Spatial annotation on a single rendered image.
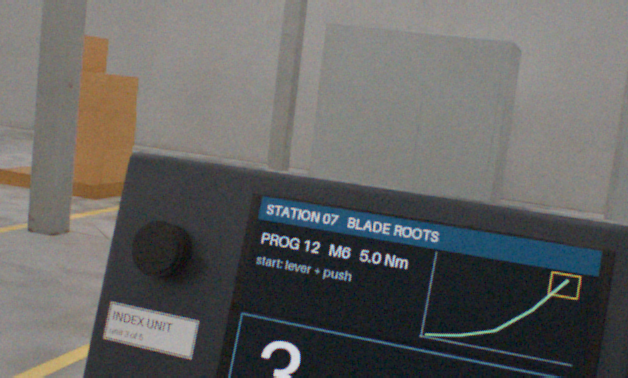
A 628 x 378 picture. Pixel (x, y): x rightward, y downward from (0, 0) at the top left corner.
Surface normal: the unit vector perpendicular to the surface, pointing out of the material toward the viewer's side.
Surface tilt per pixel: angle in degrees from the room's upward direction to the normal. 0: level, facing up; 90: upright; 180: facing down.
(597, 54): 90
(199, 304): 75
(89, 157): 90
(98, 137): 90
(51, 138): 90
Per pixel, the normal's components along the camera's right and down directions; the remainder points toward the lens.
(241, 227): -0.28, -0.14
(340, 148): -0.32, 0.11
